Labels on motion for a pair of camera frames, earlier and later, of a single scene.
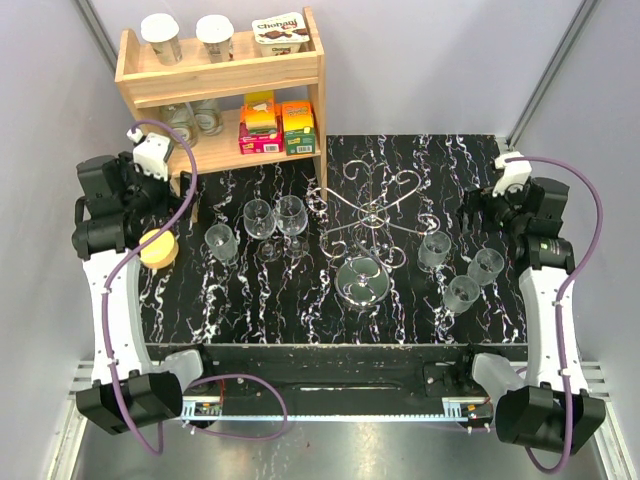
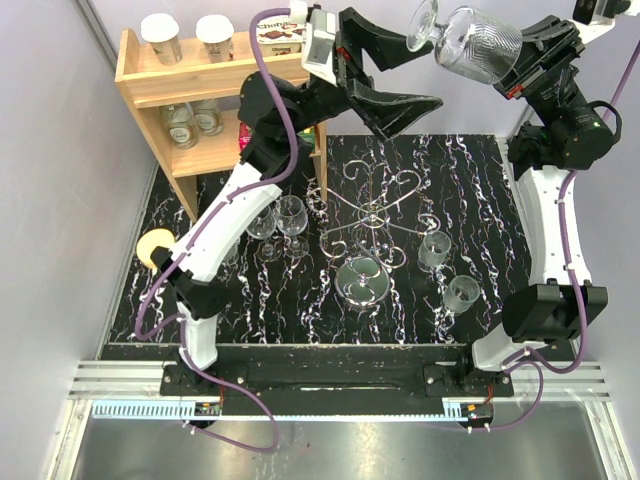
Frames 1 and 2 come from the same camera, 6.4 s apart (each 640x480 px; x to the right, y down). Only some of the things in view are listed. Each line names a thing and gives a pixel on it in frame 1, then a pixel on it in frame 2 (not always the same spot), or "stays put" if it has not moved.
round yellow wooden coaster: [160, 253] stays put
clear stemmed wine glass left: [260, 223] stays put
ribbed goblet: [460, 292] stays put
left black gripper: [170, 202] to [386, 112]
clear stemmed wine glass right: [292, 219] stays put
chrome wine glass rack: [363, 279] stays put
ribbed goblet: [433, 250] stays put
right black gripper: [482, 201] to [551, 59]
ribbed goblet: [485, 266] to [469, 46]
